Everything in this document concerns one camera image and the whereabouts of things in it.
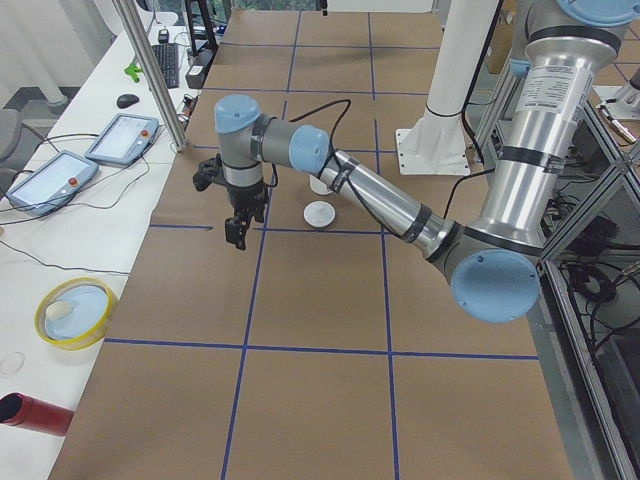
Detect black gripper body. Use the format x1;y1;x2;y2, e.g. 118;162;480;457
225;182;269;224

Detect white enamel cup lid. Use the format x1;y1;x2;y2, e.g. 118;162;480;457
303;201;336;229

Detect white enamel cup blue rim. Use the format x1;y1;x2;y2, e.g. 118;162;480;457
309;175;332;196

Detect far teach pendant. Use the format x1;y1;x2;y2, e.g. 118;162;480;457
84;113;159;166

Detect teach pendant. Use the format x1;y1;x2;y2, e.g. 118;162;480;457
7;150;99;216
84;113;159;166

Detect black computer mouse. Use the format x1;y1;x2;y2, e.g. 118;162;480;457
116;94;140;109

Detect black keyboard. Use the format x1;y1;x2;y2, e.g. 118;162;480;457
151;42;180;89

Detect green plastic object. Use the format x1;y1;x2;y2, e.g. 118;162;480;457
124;62;142;83

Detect near teach pendant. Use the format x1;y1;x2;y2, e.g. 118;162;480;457
7;150;99;216

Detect yellow tape roll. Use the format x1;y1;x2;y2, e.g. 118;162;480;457
34;277;119;351

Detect grey office chair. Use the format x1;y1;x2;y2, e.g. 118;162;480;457
1;109;26;174

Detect red bottle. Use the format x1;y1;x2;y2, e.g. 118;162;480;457
1;392;74;437

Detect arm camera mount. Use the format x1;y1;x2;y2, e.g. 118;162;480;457
192;154;226;192

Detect grey aluminium frame post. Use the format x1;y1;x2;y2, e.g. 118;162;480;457
113;0;187;152

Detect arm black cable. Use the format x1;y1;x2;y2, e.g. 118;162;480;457
269;98;401;236

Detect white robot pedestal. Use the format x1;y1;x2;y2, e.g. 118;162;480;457
396;1;500;176

